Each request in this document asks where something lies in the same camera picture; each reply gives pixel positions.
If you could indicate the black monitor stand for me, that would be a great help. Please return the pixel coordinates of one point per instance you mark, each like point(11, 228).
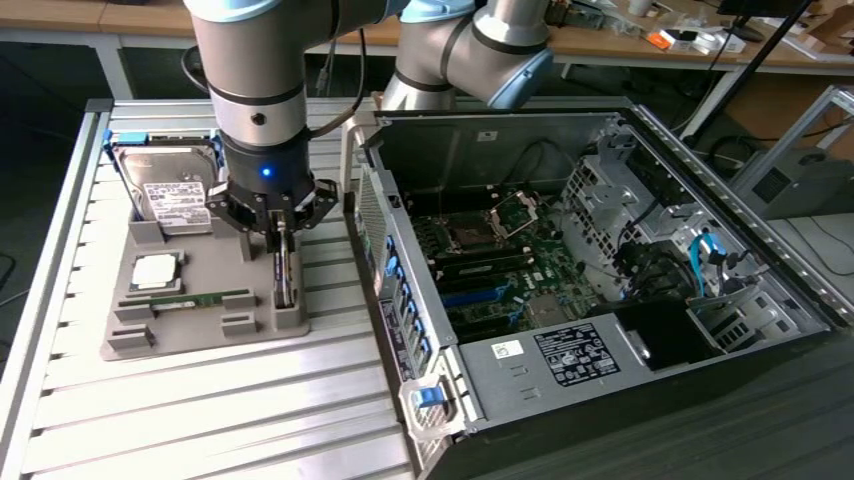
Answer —
point(744, 27)

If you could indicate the green motherboard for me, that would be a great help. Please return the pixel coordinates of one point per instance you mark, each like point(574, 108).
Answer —
point(554, 280)

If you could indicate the black tripod pole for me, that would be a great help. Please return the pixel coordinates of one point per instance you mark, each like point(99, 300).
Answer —
point(748, 70)

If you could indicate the white cup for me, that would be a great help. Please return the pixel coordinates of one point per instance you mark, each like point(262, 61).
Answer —
point(641, 6)

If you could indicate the metal socket cover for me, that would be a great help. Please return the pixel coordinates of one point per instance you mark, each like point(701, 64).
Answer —
point(517, 212)

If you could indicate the black RAM stick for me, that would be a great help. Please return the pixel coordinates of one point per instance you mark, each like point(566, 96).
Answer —
point(481, 270)

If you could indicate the hard disk in blue caddy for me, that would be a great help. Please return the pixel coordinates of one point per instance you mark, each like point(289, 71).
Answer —
point(167, 190)

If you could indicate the blue expansion slot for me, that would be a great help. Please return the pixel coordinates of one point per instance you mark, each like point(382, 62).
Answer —
point(474, 297)

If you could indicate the blue case latch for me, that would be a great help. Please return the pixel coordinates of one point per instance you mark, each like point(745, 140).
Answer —
point(427, 397)

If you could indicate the black plastic duct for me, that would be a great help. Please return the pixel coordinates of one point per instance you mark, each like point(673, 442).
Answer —
point(654, 335)

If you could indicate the black graphics card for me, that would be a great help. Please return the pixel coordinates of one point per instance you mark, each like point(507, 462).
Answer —
point(285, 280)

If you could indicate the silver CPU chip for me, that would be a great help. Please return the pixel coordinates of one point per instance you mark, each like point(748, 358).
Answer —
point(155, 272)

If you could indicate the CPU socket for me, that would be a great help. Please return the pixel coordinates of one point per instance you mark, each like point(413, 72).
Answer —
point(474, 232)

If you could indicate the silver drive cage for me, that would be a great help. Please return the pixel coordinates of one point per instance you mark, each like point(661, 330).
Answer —
point(601, 200)

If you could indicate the green RAM stick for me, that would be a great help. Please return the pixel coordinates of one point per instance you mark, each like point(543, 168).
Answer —
point(187, 301)

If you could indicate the wooden desk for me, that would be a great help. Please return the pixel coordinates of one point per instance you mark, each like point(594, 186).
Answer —
point(601, 45)
point(67, 15)

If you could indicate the small white box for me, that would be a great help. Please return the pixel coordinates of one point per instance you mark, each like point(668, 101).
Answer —
point(721, 42)

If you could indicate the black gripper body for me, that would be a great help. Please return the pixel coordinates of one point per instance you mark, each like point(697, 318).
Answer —
point(267, 165)

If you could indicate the open PC case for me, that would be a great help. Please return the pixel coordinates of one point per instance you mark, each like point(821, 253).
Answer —
point(454, 150)

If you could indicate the grey plastic parts rack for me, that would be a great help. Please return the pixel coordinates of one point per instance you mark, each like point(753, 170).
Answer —
point(201, 330)

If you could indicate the small orange box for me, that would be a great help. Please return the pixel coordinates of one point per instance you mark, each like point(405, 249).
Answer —
point(664, 40)

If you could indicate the silver disk bay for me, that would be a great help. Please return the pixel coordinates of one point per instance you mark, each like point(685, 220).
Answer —
point(734, 325)

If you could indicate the silver power supply unit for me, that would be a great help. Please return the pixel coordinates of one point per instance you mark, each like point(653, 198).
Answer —
point(507, 380)

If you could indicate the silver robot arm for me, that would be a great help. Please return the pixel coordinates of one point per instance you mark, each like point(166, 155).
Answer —
point(261, 75)

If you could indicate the silver chipset heatsink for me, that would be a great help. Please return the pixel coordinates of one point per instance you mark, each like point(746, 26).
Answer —
point(553, 309)

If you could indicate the folded cardboard piece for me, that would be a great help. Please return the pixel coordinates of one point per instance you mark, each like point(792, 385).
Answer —
point(834, 25)

